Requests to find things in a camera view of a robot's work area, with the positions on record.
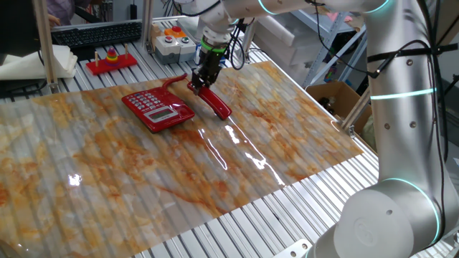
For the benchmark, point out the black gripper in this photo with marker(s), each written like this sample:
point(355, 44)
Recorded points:
point(208, 70)

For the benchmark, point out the red telephone handset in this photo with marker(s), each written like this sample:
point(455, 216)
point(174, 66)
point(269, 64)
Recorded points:
point(217, 105)

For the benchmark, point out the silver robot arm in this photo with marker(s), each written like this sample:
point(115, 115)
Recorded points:
point(405, 150)

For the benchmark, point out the purple sleeved forearm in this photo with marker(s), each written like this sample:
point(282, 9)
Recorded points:
point(62, 9)

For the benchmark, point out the red telephone base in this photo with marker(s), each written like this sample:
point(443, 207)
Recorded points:
point(172, 109)

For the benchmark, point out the person's bare hand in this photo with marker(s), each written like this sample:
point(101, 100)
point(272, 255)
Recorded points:
point(54, 20)

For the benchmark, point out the grey two-button box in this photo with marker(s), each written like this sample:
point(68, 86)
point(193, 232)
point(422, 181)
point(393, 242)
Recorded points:
point(172, 52)

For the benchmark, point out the orange emergency stop button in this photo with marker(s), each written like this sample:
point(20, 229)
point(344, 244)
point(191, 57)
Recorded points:
point(175, 33)

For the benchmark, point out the red peg toy base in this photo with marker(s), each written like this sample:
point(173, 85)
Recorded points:
point(114, 68)

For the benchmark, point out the translucent storage bin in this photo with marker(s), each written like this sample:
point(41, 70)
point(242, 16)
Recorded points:
point(287, 39)

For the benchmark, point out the rainbow stacking rings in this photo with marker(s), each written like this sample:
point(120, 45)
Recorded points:
point(112, 57)

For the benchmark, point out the orange marble pattern mat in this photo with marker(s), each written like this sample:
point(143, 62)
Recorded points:
point(143, 172)

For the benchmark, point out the black keyboard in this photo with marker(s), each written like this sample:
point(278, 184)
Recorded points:
point(97, 34)

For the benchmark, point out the grey metal shelf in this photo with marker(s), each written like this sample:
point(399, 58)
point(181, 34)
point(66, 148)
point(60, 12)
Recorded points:
point(308, 27)

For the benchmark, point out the brown cardboard box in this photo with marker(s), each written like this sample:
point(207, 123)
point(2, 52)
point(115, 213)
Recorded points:
point(337, 95)

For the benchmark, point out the pink paper sheet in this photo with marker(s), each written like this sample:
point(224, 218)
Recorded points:
point(339, 16)

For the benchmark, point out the green fabric bag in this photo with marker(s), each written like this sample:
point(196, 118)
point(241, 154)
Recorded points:
point(368, 132)

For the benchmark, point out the black monitor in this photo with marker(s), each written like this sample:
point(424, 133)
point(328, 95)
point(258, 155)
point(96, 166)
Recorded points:
point(18, 28)

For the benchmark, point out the aluminium frame post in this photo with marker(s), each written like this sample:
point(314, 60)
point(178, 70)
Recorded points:
point(355, 114)
point(249, 39)
point(146, 21)
point(46, 53)

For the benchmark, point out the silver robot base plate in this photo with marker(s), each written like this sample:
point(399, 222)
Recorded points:
point(294, 251)

